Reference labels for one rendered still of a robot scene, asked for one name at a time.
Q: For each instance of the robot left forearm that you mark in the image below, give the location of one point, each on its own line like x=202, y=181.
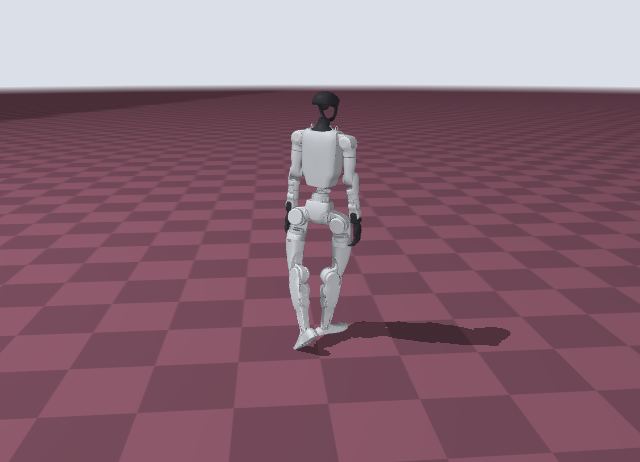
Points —
x=293, y=190

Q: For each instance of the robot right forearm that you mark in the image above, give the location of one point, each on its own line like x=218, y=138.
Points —
x=353, y=197

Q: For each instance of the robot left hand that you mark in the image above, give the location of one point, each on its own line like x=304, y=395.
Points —
x=287, y=223

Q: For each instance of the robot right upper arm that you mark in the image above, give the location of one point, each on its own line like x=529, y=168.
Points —
x=348, y=144

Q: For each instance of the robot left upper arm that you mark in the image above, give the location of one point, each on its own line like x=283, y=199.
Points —
x=296, y=154

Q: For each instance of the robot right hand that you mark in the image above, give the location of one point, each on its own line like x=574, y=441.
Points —
x=356, y=228

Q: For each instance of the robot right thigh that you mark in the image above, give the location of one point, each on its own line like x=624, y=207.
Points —
x=340, y=225

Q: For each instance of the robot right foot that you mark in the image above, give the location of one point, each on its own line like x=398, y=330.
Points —
x=334, y=328

